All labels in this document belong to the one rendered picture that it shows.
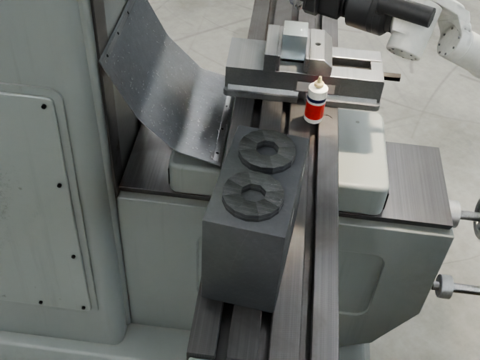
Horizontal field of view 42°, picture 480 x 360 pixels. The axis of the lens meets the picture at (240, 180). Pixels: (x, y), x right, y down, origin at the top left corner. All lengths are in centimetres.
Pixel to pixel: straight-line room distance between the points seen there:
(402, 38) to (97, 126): 62
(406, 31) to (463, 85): 223
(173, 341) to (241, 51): 88
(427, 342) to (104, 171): 128
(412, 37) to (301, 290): 48
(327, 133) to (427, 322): 110
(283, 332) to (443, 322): 134
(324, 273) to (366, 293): 62
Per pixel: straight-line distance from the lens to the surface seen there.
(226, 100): 149
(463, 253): 250
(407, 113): 306
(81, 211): 146
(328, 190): 119
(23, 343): 192
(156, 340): 186
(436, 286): 164
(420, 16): 112
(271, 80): 137
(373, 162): 144
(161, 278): 168
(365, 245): 150
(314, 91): 129
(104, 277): 164
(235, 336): 97
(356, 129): 152
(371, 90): 139
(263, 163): 93
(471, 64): 123
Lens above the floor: 179
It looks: 44 degrees down
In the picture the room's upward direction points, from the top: 4 degrees clockwise
